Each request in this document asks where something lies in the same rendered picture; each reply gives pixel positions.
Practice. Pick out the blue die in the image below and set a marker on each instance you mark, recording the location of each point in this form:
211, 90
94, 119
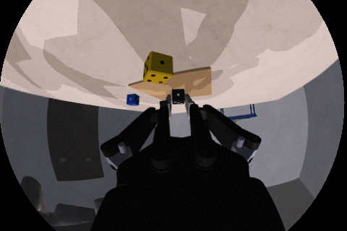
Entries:
133, 99

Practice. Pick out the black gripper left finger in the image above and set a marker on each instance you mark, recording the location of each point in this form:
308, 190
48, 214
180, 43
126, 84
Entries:
132, 138

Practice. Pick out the black die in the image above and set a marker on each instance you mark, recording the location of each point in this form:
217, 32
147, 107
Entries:
178, 96

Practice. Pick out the tan square mat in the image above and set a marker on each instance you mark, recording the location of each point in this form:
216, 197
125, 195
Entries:
195, 82

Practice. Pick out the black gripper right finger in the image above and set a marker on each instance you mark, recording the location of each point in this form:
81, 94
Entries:
228, 133

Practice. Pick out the yellow die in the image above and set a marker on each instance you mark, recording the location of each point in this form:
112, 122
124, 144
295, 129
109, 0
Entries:
158, 68

